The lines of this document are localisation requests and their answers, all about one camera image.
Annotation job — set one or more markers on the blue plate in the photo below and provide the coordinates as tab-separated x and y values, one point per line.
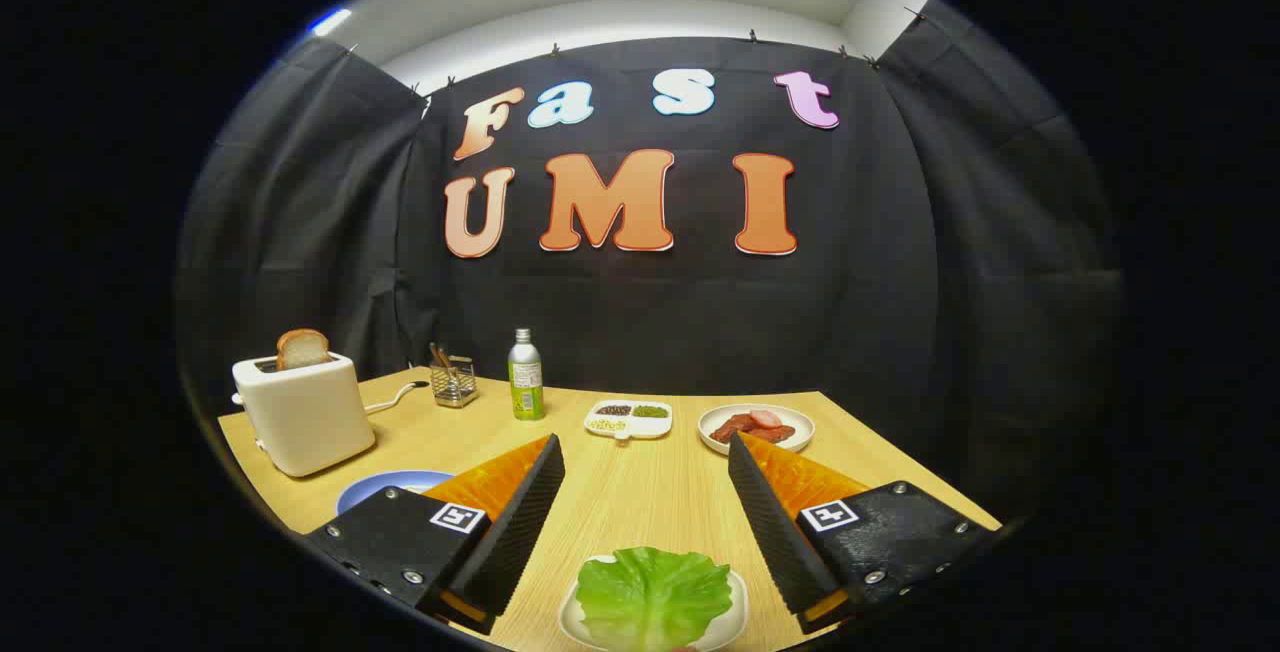
385	487

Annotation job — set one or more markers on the white toaster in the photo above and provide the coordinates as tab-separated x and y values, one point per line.
300	422

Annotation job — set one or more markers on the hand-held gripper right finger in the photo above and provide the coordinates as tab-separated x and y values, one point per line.
770	522

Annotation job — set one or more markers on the red meat pieces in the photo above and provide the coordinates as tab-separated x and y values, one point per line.
738	427

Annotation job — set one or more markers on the round white bowl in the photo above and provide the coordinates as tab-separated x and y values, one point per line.
800	425

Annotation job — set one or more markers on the black backdrop cloth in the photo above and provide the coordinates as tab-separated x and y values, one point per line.
650	312

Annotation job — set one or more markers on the white square plate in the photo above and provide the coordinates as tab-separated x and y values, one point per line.
740	597

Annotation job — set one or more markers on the toasted bread slice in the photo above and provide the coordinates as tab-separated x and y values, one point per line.
302	348

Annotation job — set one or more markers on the green lettuce leaf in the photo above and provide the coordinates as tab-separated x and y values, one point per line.
650	597

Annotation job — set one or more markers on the pink and white slice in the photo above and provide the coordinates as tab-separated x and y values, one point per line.
766	419

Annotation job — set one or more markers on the green label metal bottle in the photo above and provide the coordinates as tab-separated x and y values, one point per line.
526	382

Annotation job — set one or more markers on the white divided seasoning dish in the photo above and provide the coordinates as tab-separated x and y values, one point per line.
630	420

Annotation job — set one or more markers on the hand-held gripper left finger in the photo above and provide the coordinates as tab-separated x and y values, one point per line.
520	522

